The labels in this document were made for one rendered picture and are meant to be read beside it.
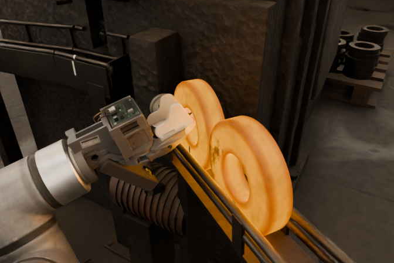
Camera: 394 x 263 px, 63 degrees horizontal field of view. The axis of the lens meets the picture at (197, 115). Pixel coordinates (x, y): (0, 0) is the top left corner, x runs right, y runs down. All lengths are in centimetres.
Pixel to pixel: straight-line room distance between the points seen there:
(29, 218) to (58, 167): 8
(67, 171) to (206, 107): 22
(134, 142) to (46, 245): 19
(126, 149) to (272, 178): 22
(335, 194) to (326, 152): 31
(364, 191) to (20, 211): 140
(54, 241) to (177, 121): 25
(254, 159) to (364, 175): 137
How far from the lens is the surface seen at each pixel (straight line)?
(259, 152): 37
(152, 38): 72
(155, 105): 69
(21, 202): 51
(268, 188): 37
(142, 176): 55
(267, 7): 69
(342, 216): 148
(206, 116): 48
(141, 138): 50
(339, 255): 40
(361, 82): 233
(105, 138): 49
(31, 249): 52
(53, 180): 49
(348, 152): 185
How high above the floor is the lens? 101
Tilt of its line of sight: 31 degrees down
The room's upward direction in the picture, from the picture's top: straight up
